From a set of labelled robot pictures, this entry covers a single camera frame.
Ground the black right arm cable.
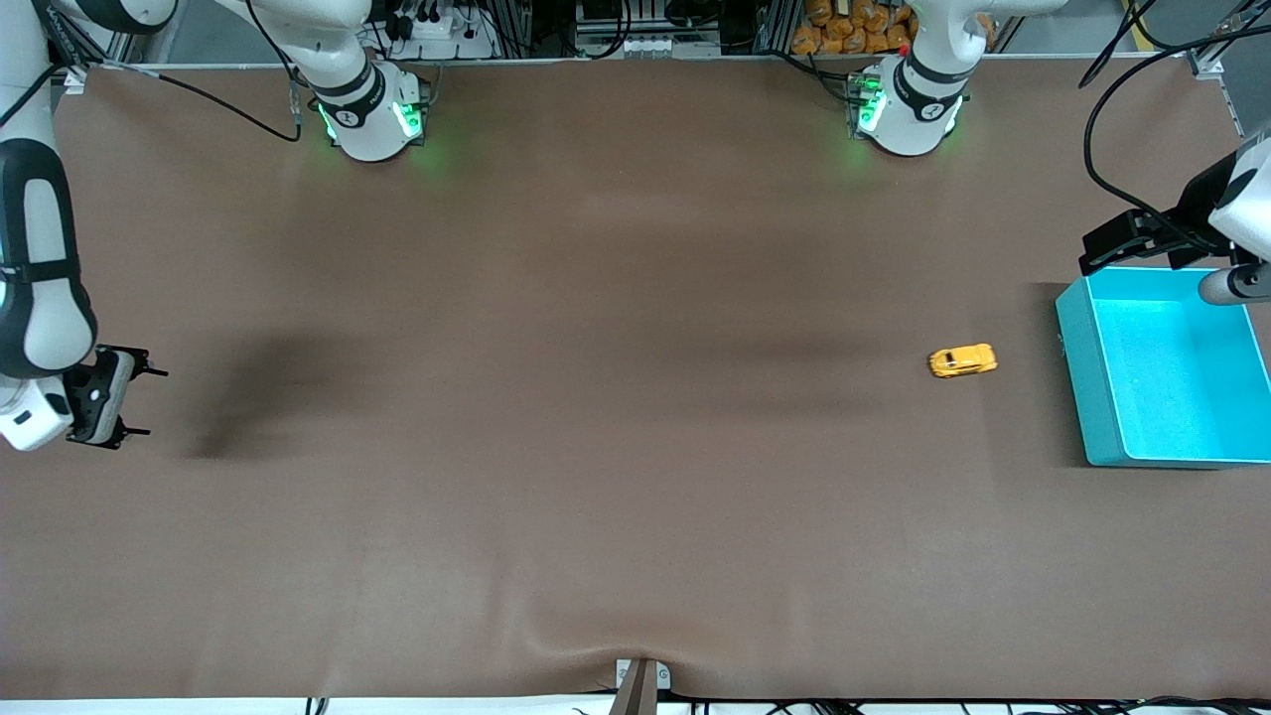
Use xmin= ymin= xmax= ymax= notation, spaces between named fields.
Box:
xmin=0 ymin=0 xmax=304 ymax=145

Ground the orange packet pile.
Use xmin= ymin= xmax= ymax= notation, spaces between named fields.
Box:
xmin=791 ymin=0 xmax=919 ymax=56

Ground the silver connector device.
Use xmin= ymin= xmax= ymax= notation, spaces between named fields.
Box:
xmin=576 ymin=30 xmax=721 ymax=59

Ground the aluminium frame post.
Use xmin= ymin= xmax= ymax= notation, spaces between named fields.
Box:
xmin=40 ymin=0 xmax=180 ymax=95

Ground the white power strip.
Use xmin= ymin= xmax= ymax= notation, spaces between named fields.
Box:
xmin=392 ymin=5 xmax=497 ymax=59

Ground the aluminium frame profile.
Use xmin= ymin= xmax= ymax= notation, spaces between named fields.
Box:
xmin=1187 ymin=0 xmax=1271 ymax=140

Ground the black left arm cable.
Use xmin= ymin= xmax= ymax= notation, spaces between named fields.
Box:
xmin=1082 ymin=0 xmax=1271 ymax=249

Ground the teal plastic bin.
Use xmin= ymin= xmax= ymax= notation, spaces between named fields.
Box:
xmin=1055 ymin=265 xmax=1271 ymax=469

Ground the yellow beetle toy car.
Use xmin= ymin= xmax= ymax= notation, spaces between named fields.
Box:
xmin=927 ymin=343 xmax=999 ymax=379

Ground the metal table edge bracket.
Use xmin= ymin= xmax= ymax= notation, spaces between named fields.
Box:
xmin=616 ymin=658 xmax=672 ymax=691

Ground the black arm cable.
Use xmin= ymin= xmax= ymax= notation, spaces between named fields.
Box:
xmin=0 ymin=0 xmax=304 ymax=145
xmin=1082 ymin=0 xmax=1271 ymax=249

